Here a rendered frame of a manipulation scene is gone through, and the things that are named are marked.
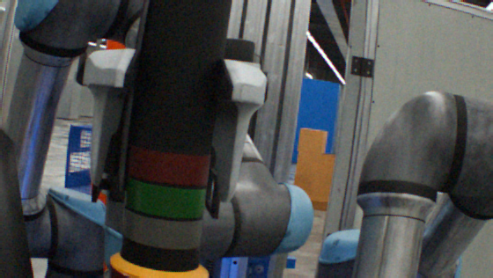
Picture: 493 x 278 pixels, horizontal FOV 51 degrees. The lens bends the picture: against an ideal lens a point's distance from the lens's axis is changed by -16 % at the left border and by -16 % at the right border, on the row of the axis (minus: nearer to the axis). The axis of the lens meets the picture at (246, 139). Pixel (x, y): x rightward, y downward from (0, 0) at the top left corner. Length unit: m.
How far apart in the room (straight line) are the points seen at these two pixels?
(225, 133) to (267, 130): 0.85
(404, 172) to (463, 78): 1.60
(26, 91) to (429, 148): 0.54
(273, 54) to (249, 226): 0.61
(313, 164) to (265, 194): 8.91
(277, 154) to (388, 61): 1.05
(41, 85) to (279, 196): 0.39
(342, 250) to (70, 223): 0.46
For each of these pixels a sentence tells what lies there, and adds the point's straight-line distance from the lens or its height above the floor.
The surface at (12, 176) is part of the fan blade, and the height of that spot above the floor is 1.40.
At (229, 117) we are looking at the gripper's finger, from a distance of 0.26.
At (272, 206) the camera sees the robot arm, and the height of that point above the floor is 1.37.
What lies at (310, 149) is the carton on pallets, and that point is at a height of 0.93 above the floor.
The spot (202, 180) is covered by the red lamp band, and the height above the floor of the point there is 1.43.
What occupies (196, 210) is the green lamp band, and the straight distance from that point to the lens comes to 0.23.
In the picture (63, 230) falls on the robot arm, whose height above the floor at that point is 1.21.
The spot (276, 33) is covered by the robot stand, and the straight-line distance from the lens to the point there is 1.12.
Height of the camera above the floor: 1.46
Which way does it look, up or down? 3 degrees down
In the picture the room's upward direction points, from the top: 8 degrees clockwise
